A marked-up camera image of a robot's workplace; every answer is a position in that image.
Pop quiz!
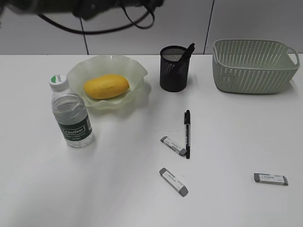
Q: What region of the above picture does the pale green wavy plate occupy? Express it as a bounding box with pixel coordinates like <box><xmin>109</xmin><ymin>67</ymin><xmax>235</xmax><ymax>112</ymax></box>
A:
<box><xmin>67</xmin><ymin>55</ymin><xmax>148</xmax><ymax>110</ymax></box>

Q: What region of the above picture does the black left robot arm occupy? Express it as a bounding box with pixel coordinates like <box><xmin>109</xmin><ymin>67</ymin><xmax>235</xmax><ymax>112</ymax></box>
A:
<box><xmin>0</xmin><ymin>0</ymin><xmax>164</xmax><ymax>20</ymax></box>

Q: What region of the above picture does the grey white eraser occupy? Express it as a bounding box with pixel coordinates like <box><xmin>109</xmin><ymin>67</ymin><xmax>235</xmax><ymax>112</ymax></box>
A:
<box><xmin>254</xmin><ymin>173</ymin><xmax>289</xmax><ymax>186</ymax></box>
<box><xmin>159</xmin><ymin>168</ymin><xmax>188</xmax><ymax>197</ymax></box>
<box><xmin>160</xmin><ymin>136</ymin><xmax>187</xmax><ymax>156</ymax></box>

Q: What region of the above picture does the black mesh pen holder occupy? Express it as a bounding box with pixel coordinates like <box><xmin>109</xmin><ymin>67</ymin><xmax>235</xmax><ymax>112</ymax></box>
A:
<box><xmin>160</xmin><ymin>45</ymin><xmax>190</xmax><ymax>92</ymax></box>

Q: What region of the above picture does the yellow mango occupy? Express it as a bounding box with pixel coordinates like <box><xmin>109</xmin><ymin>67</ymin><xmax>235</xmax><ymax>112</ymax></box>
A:
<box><xmin>83</xmin><ymin>74</ymin><xmax>130</xmax><ymax>99</ymax></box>

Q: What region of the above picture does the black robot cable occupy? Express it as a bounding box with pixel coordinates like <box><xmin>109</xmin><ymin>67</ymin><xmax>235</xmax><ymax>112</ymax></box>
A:
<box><xmin>37</xmin><ymin>4</ymin><xmax>156</xmax><ymax>35</ymax></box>

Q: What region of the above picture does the black marker pen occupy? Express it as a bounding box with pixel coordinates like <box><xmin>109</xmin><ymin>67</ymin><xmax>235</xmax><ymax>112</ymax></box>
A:
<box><xmin>169</xmin><ymin>43</ymin><xmax>195</xmax><ymax>75</ymax></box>
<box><xmin>184</xmin><ymin>110</ymin><xmax>190</xmax><ymax>159</ymax></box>

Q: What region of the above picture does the pale green woven basket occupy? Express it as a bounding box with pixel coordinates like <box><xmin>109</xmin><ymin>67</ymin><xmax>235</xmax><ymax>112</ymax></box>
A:
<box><xmin>212</xmin><ymin>39</ymin><xmax>300</xmax><ymax>95</ymax></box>

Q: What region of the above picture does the clear water bottle green label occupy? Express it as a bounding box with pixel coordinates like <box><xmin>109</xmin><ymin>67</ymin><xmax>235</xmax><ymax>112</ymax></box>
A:
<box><xmin>49</xmin><ymin>74</ymin><xmax>94</xmax><ymax>148</ymax></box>

